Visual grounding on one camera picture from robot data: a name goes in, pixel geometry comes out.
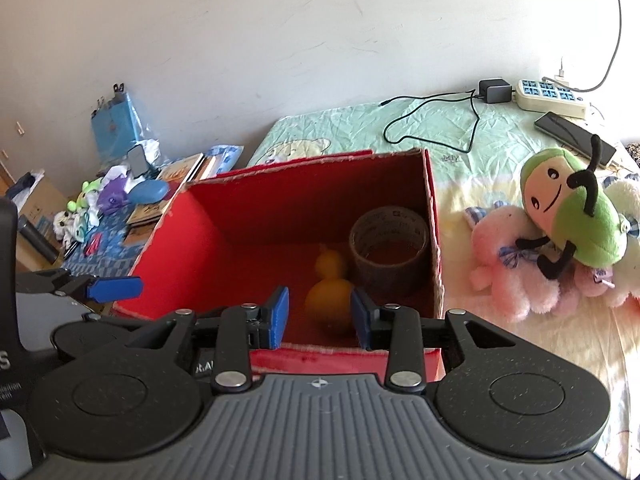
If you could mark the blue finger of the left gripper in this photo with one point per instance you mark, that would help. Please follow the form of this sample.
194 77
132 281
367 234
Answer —
105 290

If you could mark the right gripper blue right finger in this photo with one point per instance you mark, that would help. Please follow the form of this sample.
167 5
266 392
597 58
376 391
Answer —
362 309

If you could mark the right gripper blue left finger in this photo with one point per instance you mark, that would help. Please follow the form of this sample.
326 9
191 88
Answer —
272 318

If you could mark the orange calabash gourd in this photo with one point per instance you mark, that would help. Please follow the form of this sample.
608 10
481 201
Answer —
328 302

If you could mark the printed packing tape roll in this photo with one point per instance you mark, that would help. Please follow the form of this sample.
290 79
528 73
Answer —
389 245

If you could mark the blue checkered cloth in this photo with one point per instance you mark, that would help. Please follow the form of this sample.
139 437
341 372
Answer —
103 253

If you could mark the green white small toys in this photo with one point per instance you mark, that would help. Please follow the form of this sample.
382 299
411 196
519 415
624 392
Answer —
80 217

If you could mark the stack of books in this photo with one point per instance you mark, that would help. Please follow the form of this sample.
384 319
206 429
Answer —
178 174

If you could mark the large red cardboard box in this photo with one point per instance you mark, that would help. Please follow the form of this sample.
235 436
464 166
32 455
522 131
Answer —
234 239

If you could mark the purple toy figure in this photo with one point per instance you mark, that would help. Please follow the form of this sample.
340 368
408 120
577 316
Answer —
113 194

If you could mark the blue glasses case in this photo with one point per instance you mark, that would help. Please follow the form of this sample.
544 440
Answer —
148 192

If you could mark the small square mirror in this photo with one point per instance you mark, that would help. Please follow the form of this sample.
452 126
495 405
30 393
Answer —
138 165

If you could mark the pink plush toy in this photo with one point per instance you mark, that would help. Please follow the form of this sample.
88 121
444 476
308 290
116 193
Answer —
511 274

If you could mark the blue plastic document bag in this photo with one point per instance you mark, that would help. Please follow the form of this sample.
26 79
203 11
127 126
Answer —
116 125

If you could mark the green bean plush toy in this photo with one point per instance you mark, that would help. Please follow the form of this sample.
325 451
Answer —
564 199

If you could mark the black charger adapter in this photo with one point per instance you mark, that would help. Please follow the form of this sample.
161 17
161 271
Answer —
495 91

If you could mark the white power strip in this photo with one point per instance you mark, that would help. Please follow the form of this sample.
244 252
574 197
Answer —
544 97

